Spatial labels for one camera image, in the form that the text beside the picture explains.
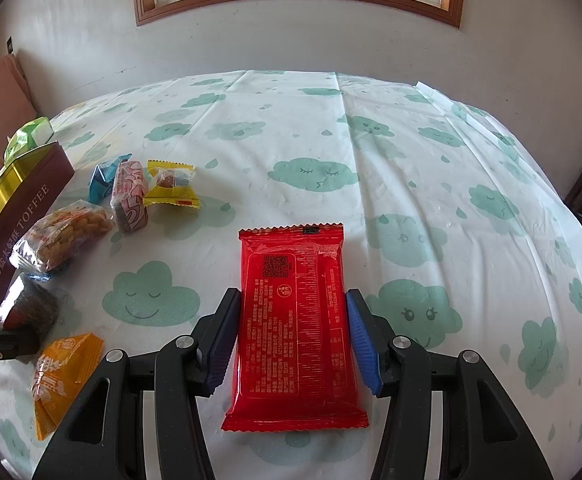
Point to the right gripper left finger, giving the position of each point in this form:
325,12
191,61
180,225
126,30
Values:
101,435

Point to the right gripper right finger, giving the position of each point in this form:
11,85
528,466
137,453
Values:
483,434

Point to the red snack packet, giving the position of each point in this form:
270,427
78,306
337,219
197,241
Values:
294,367

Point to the pink white snack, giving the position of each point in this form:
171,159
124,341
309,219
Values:
129,188

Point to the dark seaweed snack packet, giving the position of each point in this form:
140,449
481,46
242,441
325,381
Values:
29,306

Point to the orange snack packet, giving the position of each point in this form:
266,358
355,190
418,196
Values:
62,369

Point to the gold toffee tin box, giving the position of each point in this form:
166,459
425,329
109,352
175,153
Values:
28,187

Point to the fried twists snack bag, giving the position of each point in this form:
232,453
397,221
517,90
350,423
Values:
59,236

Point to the blue wrapped candy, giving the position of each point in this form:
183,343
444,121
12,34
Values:
102,179

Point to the green tissue pack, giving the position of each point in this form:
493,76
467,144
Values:
33,134

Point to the yellow wrapped jelly snack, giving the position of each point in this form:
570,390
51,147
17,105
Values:
171,184

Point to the brown cardboard box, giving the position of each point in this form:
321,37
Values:
1,100

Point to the cloud pattern tablecloth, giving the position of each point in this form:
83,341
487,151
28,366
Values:
452,232

